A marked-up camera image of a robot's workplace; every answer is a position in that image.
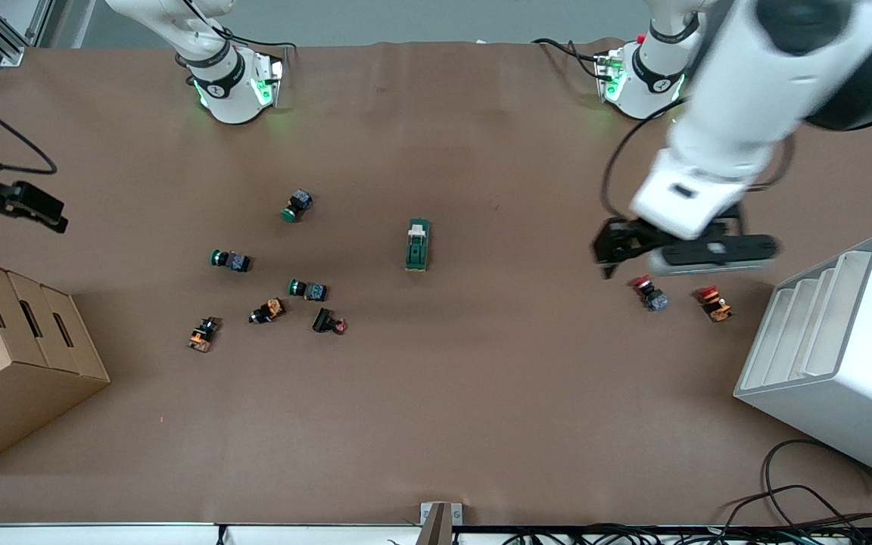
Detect green rectangular switch block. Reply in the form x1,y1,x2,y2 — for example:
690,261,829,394
404,218,432,273

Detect red mushroom button blue block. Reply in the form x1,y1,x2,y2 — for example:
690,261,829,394
631,276,670,313

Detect red mushroom button orange block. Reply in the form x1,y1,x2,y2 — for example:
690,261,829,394
697,285,733,323

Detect brown cardboard box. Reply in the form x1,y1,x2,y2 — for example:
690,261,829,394
0,253,111,476

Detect green pushbutton dark block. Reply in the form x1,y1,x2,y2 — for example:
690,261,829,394
210,249,253,273
281,188,314,223
288,278,329,302

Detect black pushbutton orange block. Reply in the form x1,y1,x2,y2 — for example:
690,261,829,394
186,316,222,353
249,297,286,325

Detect white slotted storage rack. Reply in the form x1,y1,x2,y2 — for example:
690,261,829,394
733,234,872,487

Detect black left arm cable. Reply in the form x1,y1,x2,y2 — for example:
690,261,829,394
601,98,683,220

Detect silver aluminium frame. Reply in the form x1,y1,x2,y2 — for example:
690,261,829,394
0,0,96,67

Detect black left base cable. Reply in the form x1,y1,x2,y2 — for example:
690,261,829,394
531,36,612,83

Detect black base cable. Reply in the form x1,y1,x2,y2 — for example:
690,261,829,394
179,0,299,55
531,36,612,83

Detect black looping floor cable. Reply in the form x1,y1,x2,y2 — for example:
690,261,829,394
760,438,872,531

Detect black cable bundle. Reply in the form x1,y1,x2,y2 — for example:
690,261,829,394
503,484,872,545

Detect black right base cable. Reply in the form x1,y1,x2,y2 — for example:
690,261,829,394
179,0,299,55

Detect grey metal edge bracket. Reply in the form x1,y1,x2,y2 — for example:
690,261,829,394
419,501,464,545

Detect white table edge rail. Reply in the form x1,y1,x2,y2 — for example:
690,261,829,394
0,521,423,545

